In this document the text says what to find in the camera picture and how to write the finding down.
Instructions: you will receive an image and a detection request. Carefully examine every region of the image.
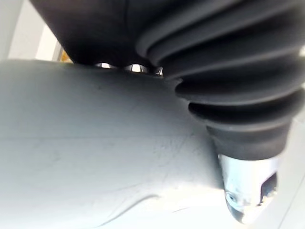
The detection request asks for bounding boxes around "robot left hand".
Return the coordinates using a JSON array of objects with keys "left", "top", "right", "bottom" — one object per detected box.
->
[{"left": 30, "top": 0, "right": 305, "bottom": 224}]

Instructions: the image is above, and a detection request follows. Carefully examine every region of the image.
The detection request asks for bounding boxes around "robot silver left leg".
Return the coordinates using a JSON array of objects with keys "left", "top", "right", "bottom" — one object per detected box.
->
[{"left": 0, "top": 59, "right": 231, "bottom": 229}]

